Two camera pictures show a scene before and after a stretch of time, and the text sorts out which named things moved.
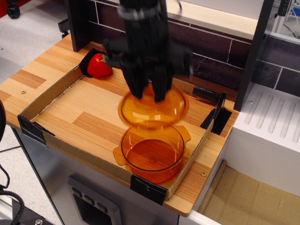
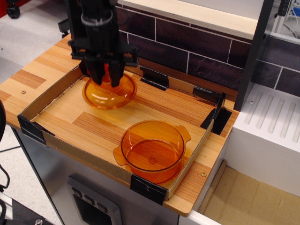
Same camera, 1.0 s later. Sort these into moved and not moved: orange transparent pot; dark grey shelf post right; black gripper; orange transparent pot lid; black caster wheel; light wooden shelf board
Moved: orange transparent pot lid; black gripper
Not moved: dark grey shelf post right; black caster wheel; orange transparent pot; light wooden shelf board
